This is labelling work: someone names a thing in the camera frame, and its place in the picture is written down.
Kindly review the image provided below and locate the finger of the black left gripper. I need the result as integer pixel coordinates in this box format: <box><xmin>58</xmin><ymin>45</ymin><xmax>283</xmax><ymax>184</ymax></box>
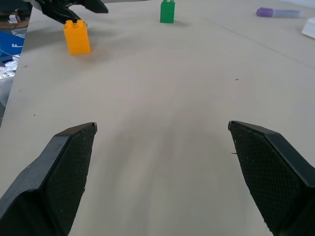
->
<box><xmin>42</xmin><ymin>5</ymin><xmax>82</xmax><ymax>25</ymax></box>
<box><xmin>71</xmin><ymin>0</ymin><xmax>109</xmax><ymax>14</ymax></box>

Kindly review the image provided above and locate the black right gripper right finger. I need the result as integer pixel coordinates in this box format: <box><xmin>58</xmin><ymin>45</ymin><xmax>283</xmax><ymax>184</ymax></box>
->
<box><xmin>227</xmin><ymin>120</ymin><xmax>315</xmax><ymax>236</ymax></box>

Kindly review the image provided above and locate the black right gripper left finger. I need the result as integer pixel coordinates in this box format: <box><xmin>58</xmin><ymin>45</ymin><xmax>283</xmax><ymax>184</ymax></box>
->
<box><xmin>0</xmin><ymin>122</ymin><xmax>98</xmax><ymax>236</ymax></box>

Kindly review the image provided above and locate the purple capped marker pen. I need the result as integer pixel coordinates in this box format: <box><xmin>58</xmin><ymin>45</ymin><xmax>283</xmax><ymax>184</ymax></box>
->
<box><xmin>256</xmin><ymin>7</ymin><xmax>305</xmax><ymax>19</ymax></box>

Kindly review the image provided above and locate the green toy brick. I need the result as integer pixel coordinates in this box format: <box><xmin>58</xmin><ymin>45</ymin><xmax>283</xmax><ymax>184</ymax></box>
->
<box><xmin>159</xmin><ymin>0</ymin><xmax>176</xmax><ymax>24</ymax></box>

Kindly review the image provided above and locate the orange toy brick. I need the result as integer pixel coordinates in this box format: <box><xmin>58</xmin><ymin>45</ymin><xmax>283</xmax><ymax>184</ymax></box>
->
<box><xmin>63</xmin><ymin>19</ymin><xmax>92</xmax><ymax>55</ymax></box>

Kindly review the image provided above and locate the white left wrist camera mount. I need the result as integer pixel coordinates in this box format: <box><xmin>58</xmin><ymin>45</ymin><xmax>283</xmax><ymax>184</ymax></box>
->
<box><xmin>23</xmin><ymin>0</ymin><xmax>42</xmax><ymax>10</ymax></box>

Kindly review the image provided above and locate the blue box with white print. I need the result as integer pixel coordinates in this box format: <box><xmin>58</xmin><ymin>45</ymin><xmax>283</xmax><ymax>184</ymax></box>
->
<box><xmin>0</xmin><ymin>31</ymin><xmax>27</xmax><ymax>60</ymax></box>

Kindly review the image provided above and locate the crumpled white plastic packaging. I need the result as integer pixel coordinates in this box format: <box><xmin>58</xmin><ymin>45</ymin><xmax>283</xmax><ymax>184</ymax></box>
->
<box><xmin>0</xmin><ymin>55</ymin><xmax>20</xmax><ymax>80</ymax></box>

